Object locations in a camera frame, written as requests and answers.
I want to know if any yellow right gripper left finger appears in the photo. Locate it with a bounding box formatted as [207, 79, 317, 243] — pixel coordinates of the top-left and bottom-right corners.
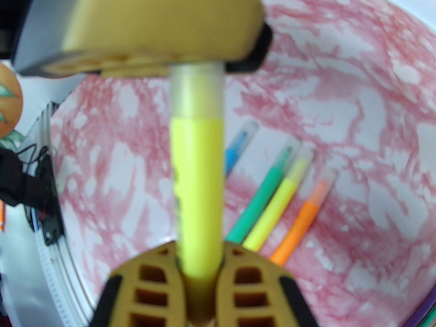
[90, 240, 188, 327]

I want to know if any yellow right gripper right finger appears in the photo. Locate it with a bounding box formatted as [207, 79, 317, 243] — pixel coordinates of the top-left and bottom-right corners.
[212, 241, 319, 327]

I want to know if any clear plastic pen cap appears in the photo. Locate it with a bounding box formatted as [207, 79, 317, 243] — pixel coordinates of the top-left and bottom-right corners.
[171, 63, 225, 118]

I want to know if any orange marker pen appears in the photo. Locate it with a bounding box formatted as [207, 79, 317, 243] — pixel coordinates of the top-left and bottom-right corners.
[269, 167, 339, 266]

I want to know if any yellow marker pen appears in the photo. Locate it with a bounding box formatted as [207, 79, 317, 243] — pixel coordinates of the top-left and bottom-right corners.
[243, 145, 315, 253]
[170, 116, 226, 323]

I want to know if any blue marker pen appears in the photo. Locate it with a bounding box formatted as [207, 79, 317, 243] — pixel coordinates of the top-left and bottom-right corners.
[223, 120, 261, 178]

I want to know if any purple marker pen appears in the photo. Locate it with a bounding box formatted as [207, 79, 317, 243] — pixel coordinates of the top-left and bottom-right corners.
[409, 298, 436, 327]

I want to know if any pink marbled plate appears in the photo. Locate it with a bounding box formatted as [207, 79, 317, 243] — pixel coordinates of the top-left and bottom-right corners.
[48, 0, 436, 327]

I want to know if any aluminium mounting rail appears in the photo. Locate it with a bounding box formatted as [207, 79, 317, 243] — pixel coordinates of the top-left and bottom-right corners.
[14, 101, 97, 327]

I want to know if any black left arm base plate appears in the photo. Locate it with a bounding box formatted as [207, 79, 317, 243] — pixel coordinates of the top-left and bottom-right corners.
[34, 210, 67, 246]

